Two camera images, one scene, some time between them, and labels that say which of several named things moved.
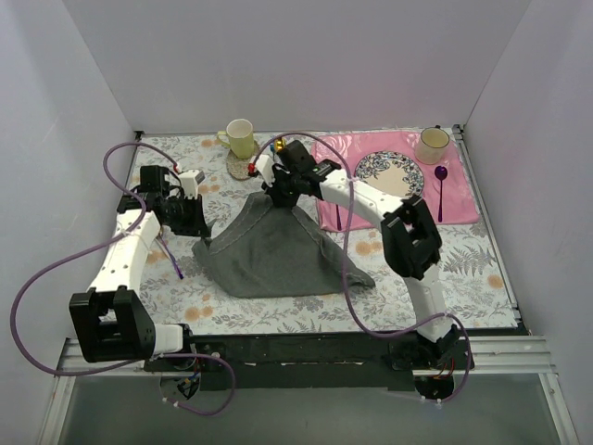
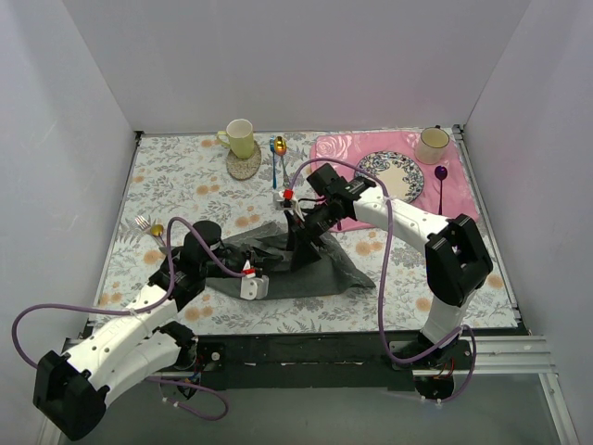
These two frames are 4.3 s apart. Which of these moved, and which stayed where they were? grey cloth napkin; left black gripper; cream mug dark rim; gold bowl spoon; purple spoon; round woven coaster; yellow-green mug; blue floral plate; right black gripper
Moved: right black gripper; grey cloth napkin; left black gripper
Stayed: blue floral plate; cream mug dark rim; yellow-green mug; purple spoon; round woven coaster; gold bowl spoon
